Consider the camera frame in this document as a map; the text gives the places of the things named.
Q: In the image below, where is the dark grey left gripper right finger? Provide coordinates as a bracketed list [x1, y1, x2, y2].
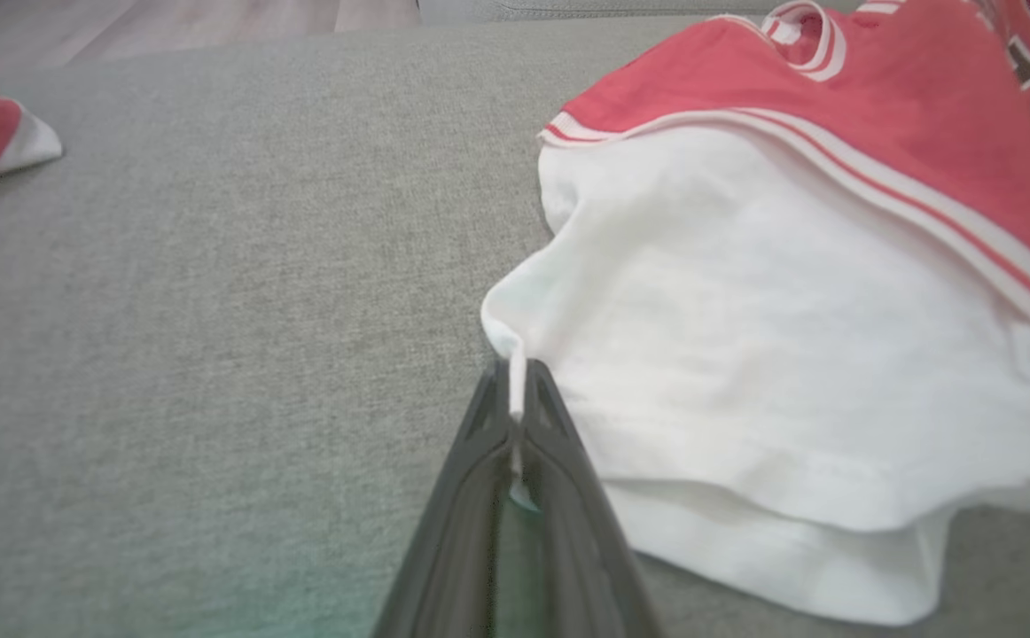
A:
[497, 359, 663, 638]

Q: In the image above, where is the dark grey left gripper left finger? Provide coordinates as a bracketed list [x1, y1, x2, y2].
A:
[373, 363, 517, 638]

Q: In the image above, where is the red white basketball jersey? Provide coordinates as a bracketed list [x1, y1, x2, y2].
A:
[480, 0, 1030, 627]

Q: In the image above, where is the large grey sofa ottoman cushion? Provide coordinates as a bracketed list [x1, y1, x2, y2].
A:
[0, 13, 1030, 638]

